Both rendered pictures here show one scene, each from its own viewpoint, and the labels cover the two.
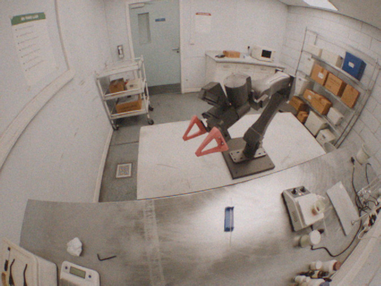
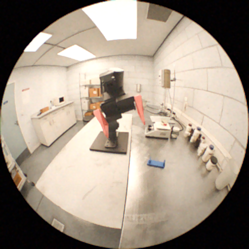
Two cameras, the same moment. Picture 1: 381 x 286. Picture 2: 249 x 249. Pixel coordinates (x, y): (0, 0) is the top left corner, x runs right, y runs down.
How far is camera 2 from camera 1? 34 cm
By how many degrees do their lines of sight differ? 62
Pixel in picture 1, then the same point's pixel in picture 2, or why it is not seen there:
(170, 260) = (184, 198)
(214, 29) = (31, 98)
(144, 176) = (92, 216)
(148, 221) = (149, 219)
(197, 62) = (29, 126)
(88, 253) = not seen: outside the picture
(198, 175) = (112, 173)
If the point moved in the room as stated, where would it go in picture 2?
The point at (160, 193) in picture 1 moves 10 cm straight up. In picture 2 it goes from (119, 207) to (118, 201)
